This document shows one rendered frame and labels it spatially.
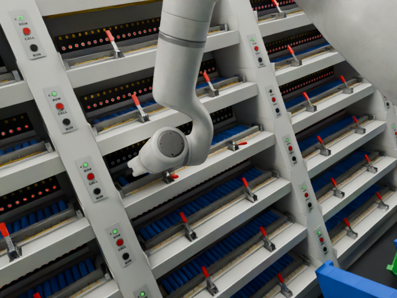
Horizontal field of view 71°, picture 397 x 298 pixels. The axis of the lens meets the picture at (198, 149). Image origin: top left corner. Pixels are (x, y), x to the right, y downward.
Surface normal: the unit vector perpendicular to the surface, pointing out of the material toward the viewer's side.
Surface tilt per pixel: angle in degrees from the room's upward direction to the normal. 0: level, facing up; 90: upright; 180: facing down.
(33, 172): 110
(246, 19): 90
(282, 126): 90
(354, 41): 101
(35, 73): 90
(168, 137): 78
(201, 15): 127
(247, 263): 20
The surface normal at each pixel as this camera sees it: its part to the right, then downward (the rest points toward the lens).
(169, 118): 0.55, 0.26
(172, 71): -0.18, 0.51
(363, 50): -0.71, 0.59
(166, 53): -0.44, 0.41
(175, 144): 0.39, -0.22
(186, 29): 0.11, 0.54
